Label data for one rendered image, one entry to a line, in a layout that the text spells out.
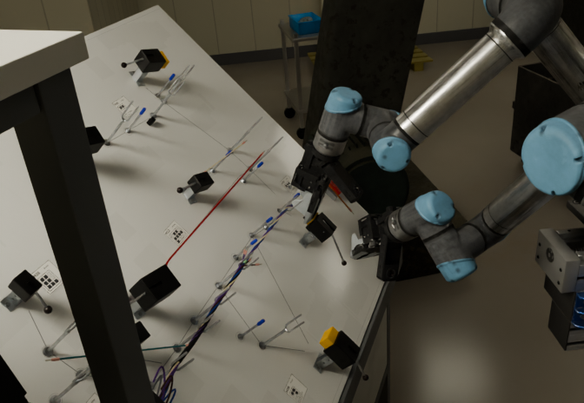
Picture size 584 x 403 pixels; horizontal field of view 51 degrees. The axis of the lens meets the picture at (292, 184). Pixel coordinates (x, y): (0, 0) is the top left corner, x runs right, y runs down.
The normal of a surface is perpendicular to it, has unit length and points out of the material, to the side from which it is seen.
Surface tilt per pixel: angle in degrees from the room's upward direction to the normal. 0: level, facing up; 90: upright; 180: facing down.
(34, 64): 90
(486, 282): 0
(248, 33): 90
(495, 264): 0
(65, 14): 90
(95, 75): 45
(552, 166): 87
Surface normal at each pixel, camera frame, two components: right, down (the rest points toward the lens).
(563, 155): -0.85, 0.28
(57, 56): 0.93, 0.11
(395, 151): 0.01, 0.47
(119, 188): 0.61, -0.55
